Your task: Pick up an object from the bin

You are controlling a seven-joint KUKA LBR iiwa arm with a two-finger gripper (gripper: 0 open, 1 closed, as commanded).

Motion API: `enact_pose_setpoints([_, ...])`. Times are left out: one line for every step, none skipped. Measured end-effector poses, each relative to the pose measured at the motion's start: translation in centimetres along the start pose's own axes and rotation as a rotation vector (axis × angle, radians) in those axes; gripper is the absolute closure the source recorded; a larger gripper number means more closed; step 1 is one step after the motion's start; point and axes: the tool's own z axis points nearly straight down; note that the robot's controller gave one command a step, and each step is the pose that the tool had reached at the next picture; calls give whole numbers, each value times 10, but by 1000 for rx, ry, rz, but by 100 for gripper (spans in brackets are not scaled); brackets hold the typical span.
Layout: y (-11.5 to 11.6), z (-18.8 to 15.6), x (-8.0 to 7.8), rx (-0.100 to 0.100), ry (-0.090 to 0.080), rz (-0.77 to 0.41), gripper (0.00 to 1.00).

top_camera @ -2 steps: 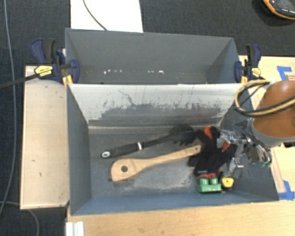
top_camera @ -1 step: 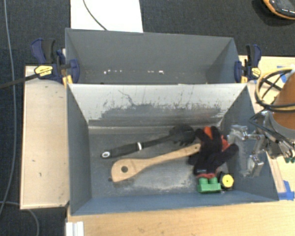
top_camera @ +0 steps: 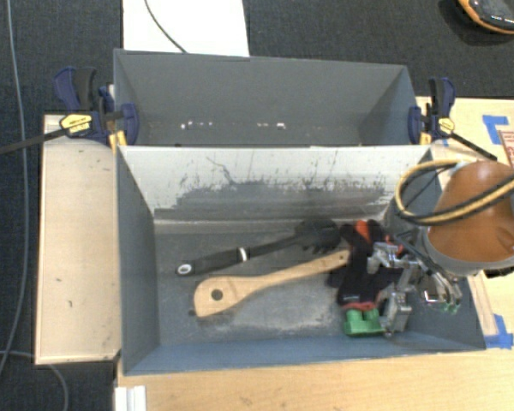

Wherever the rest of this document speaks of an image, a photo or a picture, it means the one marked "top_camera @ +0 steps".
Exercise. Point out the pale wood board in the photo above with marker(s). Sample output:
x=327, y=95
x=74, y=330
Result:
x=79, y=251

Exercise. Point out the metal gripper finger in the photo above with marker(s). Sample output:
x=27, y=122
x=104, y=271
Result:
x=397, y=315
x=381, y=257

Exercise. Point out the grey metal bin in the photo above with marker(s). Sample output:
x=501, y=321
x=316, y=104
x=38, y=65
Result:
x=257, y=101

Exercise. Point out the black slotted spatula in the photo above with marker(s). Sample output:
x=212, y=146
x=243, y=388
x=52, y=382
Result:
x=257, y=251

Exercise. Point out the black glove with orange trim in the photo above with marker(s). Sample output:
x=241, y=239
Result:
x=357, y=281

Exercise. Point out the pale wooden spatula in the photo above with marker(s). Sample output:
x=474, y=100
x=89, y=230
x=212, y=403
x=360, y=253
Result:
x=248, y=285

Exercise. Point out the green toy block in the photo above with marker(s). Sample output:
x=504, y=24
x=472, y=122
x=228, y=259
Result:
x=362, y=323

